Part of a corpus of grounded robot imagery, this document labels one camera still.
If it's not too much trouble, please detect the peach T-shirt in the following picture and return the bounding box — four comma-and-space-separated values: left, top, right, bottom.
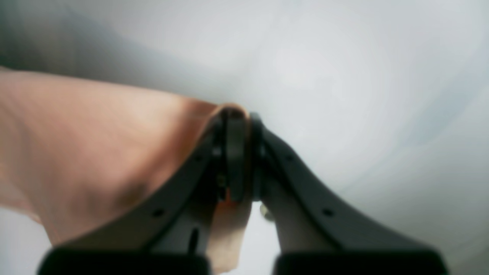
0, 67, 253, 273

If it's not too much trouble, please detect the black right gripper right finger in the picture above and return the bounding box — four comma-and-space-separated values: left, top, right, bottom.
250, 113, 449, 275

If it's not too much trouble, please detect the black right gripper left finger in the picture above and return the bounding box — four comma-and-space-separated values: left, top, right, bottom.
38, 111, 247, 275

